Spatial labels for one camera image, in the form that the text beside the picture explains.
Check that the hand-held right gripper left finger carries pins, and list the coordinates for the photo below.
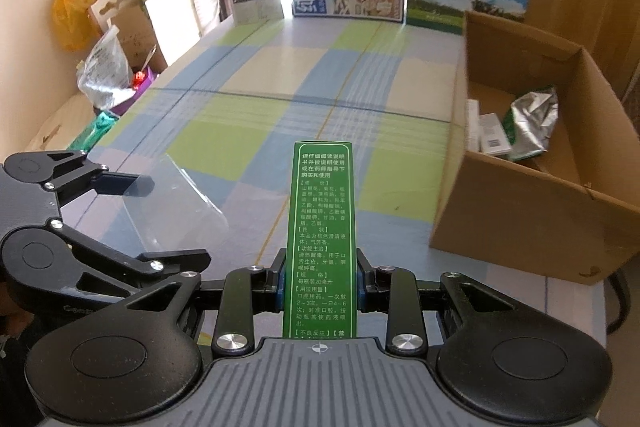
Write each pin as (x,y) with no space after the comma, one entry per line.
(240,302)

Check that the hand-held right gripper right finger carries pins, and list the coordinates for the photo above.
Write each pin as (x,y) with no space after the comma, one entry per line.
(402,302)

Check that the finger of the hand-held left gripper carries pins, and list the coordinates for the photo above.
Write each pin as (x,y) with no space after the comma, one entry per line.
(80,177)
(150,264)

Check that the clear plastic sheet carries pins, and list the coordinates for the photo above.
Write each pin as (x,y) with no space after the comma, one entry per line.
(175,207)

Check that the green medicine box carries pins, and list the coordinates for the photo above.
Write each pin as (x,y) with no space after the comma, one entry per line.
(320,232)

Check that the long white box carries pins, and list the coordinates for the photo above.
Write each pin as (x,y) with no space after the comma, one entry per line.
(472,124)

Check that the white medicine box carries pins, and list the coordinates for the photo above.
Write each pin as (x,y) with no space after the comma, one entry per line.
(495,134)

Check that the silver foil bag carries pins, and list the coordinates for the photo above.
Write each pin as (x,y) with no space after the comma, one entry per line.
(535,122)

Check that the green tissue packs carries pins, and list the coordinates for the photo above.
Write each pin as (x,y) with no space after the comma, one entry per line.
(95,132)

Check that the purple box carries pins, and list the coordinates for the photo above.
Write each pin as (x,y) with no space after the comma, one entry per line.
(132,99)

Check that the printed clear plastic bag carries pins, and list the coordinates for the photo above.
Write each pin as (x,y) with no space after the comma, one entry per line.
(105,67)

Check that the small red ornament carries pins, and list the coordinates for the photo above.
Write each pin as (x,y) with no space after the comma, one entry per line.
(139,80)

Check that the brown cardboard box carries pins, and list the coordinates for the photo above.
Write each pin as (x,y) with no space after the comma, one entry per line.
(137,39)

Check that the yellow plastic bag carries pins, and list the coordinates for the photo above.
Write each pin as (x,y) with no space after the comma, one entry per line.
(77,7)

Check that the white paper shopping bag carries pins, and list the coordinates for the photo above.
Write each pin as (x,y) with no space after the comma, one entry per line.
(206,4)

